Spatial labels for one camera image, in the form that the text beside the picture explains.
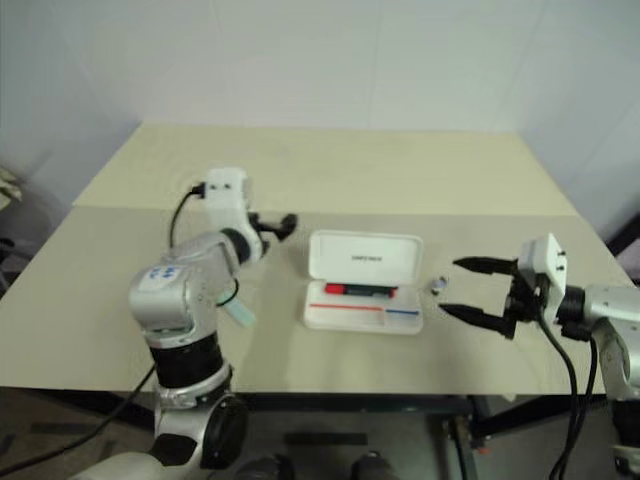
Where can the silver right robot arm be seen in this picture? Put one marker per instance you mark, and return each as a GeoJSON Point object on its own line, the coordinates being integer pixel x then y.
{"type": "Point", "coordinates": [607, 306]}

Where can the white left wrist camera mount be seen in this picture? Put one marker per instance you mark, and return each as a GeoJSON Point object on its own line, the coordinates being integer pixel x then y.
{"type": "Point", "coordinates": [225, 200]}

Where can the red marker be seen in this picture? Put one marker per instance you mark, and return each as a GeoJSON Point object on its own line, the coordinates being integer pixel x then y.
{"type": "Point", "coordinates": [334, 289]}

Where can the pale crumpled object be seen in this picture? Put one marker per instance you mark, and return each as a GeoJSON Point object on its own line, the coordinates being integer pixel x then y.
{"type": "Point", "coordinates": [7, 186]}

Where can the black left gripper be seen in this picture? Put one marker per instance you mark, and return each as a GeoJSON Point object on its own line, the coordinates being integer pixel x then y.
{"type": "Point", "coordinates": [256, 226]}

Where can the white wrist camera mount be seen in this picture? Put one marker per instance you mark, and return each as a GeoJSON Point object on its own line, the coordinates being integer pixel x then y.
{"type": "Point", "coordinates": [225, 200]}
{"type": "Point", "coordinates": [547, 261]}

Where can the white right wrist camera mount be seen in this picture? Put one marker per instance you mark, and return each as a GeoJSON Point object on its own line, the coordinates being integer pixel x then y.
{"type": "Point", "coordinates": [547, 261]}

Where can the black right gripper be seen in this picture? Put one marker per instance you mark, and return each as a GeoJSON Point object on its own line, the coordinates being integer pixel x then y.
{"type": "Point", "coordinates": [520, 306]}

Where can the small grey round object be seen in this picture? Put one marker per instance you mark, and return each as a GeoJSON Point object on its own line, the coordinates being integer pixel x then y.
{"type": "Point", "coordinates": [439, 285]}

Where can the white plastic pencil case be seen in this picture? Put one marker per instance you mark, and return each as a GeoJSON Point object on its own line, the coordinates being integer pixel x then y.
{"type": "Point", "coordinates": [364, 280]}

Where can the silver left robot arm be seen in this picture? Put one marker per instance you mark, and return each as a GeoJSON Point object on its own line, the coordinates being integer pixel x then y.
{"type": "Point", "coordinates": [200, 255]}

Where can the dark rounded shape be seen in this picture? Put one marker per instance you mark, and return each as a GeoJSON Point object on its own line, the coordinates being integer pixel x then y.
{"type": "Point", "coordinates": [372, 466]}

